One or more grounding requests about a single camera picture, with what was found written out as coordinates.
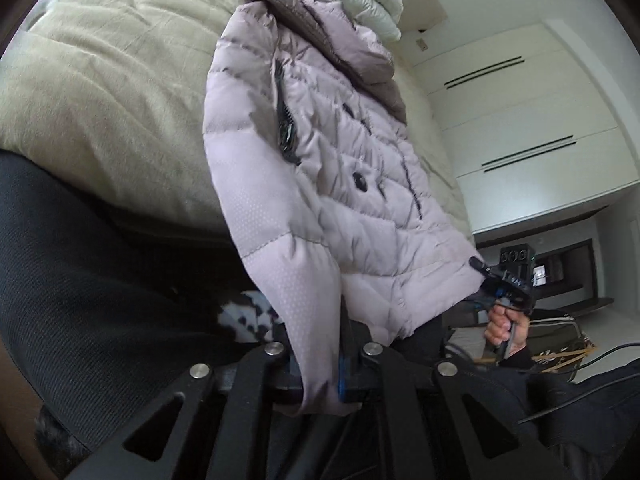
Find white wardrobe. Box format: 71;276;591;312
414;24;639;240

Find black cable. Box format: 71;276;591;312
444;340;640;426

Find right forearm black sleeve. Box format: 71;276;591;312
496;349;639;479

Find mauve puffer jacket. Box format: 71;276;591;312
203;0;482;415

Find person's right hand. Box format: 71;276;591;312
485;304;529;358

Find beige bed blanket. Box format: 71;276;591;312
0;0;476;248

